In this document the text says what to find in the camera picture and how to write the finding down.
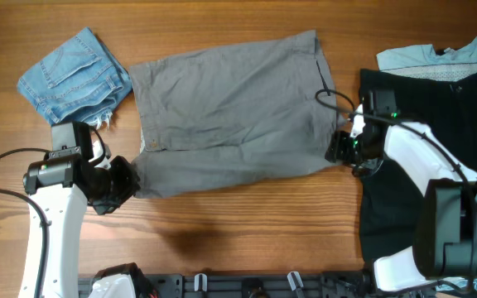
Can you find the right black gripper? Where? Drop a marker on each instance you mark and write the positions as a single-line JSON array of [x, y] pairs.
[[339, 146]]

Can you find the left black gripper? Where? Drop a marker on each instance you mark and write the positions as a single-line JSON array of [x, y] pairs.
[[131, 185]]

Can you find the grey shorts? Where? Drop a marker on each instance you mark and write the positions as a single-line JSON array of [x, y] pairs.
[[233, 115]]

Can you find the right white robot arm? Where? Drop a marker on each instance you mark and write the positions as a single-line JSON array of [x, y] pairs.
[[444, 249]]

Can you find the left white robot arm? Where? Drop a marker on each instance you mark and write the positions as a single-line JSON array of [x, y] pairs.
[[61, 189]]

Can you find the black shorts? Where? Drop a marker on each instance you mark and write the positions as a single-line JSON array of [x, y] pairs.
[[391, 202]]

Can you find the folded blue denim shorts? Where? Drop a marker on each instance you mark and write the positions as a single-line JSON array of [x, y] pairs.
[[78, 81]]

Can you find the light blue shirt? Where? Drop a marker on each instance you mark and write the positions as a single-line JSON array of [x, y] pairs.
[[425, 62]]

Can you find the black mounting rail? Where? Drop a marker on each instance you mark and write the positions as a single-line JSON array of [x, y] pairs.
[[324, 285]]

